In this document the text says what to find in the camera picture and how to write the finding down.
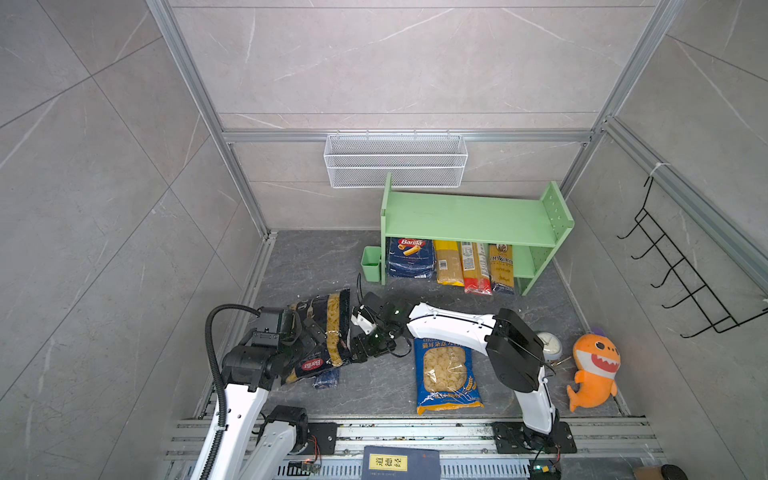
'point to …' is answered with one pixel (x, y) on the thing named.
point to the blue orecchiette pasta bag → (445, 377)
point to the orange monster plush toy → (597, 358)
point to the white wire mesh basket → (414, 160)
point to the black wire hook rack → (720, 319)
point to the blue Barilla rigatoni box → (410, 257)
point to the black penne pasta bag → (332, 312)
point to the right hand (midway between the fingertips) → (360, 355)
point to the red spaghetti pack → (475, 260)
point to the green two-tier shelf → (532, 225)
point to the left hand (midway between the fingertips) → (311, 334)
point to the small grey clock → (552, 345)
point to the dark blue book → (400, 463)
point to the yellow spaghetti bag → (448, 263)
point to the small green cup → (371, 263)
